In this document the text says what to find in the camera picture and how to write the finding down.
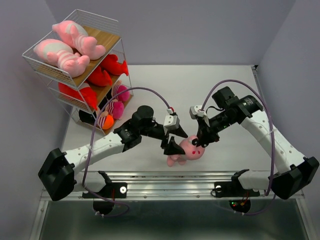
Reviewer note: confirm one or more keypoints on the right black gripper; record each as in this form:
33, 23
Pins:
206, 133

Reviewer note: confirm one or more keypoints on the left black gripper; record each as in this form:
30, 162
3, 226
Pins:
172, 148

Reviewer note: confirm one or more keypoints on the boy doll pink hat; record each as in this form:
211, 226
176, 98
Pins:
115, 109
116, 90

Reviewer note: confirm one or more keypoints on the boy doll black hair orange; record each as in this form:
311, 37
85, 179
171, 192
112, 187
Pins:
105, 122

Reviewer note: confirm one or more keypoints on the red whale plush back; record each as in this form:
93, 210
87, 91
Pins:
100, 77

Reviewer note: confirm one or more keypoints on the red shark plush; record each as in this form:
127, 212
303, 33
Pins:
85, 92
110, 64

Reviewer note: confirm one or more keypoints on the pink frog plush striped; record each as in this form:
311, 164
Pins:
61, 55

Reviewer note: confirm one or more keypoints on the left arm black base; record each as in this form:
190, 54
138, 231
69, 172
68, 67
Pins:
104, 192

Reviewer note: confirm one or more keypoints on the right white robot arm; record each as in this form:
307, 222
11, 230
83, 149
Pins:
290, 169

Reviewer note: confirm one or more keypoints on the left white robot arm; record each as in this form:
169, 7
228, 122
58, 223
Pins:
62, 172

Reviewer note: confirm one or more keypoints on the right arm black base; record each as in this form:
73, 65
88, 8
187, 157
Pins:
240, 202

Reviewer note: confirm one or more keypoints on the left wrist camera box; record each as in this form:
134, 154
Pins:
171, 122

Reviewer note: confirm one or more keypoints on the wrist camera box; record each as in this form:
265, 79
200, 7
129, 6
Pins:
197, 113
171, 122

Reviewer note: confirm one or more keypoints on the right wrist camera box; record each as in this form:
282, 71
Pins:
197, 113

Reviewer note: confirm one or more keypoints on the aluminium rail frame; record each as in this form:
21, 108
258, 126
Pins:
166, 185

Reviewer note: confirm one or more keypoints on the white wire wooden shelf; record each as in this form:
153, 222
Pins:
107, 32

